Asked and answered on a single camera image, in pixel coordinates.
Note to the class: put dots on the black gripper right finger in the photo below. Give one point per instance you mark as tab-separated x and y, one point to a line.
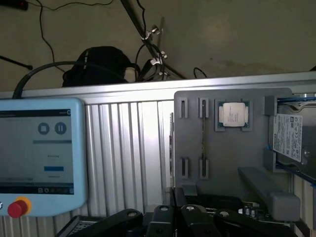
195	222

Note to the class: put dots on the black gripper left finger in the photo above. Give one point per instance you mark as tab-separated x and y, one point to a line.
160	222

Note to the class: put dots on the grey parts rack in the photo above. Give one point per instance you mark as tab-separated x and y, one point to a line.
234	153

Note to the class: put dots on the light blue teach pendant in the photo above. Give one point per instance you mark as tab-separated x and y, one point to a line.
79	160

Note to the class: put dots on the silver CPU chip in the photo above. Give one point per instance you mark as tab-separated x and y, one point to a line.
234	114

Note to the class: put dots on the hard disk with white label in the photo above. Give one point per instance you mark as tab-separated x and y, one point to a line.
288	138

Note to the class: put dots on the black backpack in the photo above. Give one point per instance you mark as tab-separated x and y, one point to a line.
98	66

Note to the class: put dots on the black tripod stand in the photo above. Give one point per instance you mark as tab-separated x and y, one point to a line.
135	17

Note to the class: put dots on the black rod with foot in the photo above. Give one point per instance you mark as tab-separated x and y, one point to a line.
14	61

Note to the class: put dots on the black device with red light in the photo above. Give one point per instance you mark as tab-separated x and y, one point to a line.
12	4

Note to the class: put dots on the blue disk rail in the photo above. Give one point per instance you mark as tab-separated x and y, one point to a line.
304	178
296	99

